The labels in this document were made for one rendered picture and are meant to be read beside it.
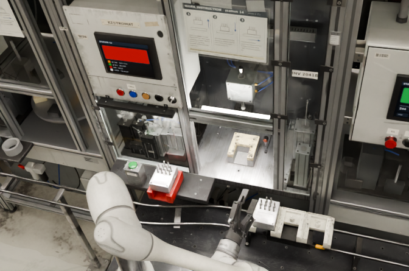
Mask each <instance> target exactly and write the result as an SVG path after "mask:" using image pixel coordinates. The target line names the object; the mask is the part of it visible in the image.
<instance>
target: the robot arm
mask: <svg viewBox="0 0 409 271"><path fill-rule="evenodd" d="M249 191H250V190H249V189H243V191H242V193H241V195H240V197H239V199H238V201H234V202H233V205H232V208H231V212H230V214H229V218H228V220H227V221H226V223H228V224H230V226H229V230H228V231H226V233H225V235H224V237H223V239H221V240H220V242H219V244H218V247H217V249H216V251H215V253H214V255H213V256H212V257H211V258H208V257H206V256H203V255H199V254H197V253H194V252H190V251H188V250H185V249H182V248H179V247H176V246H173V245H170V244H168V243H166V242H164V241H162V240H160V239H159V238H157V237H156V236H155V235H153V234H152V233H151V232H149V231H147V230H145V229H143V228H142V225H141V223H140V221H139V220H138V218H137V215H136V213H135V210H134V207H133V202H132V199H131V196H130V193H129V191H128V189H127V187H126V185H125V183H124V181H123V180H122V179H121V178H120V177H119V176H118V175H116V174H115V173H114V172H108V171H103V172H99V173H97V174H95V175H94V176H93V177H92V178H91V179H90V180H89V182H88V186H87V189H86V198H87V202H88V206H89V210H90V213H91V216H92V218H93V221H94V223H95V225H96V227H95V229H94V240H95V242H96V243H97V245H98V246H99V247H100V248H102V249H103V250H105V251H106V252H107V253H109V254H111V255H114V256H115V258H116V261H117V263H118V266H119V268H118V270H117V271H154V269H153V266H152V264H151V262H150V261H159V262H165V263H168V264H172V265H175V266H179V267H183V268H186V269H190V270H194V271H268V270H267V269H265V268H263V267H261V266H258V265H256V264H253V263H250V262H238V261H236V259H237V256H238V254H239V252H240V244H241V241H242V238H246V236H247V233H248V231H249V229H250V228H251V226H252V224H253V222H254V218H253V213H254V210H255V208H256V205H257V203H258V200H256V199H252V201H251V203H250V205H249V208H248V211H247V212H246V213H247V214H246V217H245V218H244V219H243V221H241V222H240V214H241V209H242V205H244V203H245V200H246V198H247V195H248V193H249ZM235 220H238V221H235Z"/></svg>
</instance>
